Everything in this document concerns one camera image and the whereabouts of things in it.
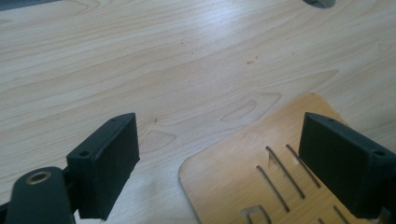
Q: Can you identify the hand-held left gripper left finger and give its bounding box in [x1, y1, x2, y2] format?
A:
[65, 112, 140, 221]

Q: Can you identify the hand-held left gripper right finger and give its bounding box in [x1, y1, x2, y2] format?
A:
[298, 111, 396, 219]

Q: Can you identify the wooden coaster with slots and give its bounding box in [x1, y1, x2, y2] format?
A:
[178, 92, 396, 224]

